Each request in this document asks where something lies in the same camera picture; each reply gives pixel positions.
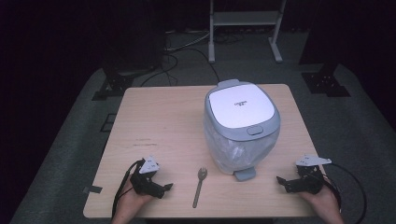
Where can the metal spoon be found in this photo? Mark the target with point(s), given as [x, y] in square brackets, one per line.
[199, 183]

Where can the person's right hand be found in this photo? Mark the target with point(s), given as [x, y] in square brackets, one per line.
[322, 199]

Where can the white metal stand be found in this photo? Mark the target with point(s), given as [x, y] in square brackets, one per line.
[246, 18]

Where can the clear plastic bag liner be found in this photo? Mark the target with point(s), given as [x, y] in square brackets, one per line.
[232, 152]

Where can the black stand base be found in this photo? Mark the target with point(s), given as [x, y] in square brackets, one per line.
[113, 84]
[325, 82]

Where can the grey white pedal trash can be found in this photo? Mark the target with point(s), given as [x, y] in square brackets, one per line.
[241, 105]

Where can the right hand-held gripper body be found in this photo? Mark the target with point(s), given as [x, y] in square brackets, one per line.
[306, 182]

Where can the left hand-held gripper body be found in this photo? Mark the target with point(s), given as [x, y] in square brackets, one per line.
[146, 182]

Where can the dark tape strip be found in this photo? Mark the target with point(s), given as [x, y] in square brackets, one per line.
[92, 189]

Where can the person's left hand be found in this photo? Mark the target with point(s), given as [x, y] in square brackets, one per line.
[132, 202]

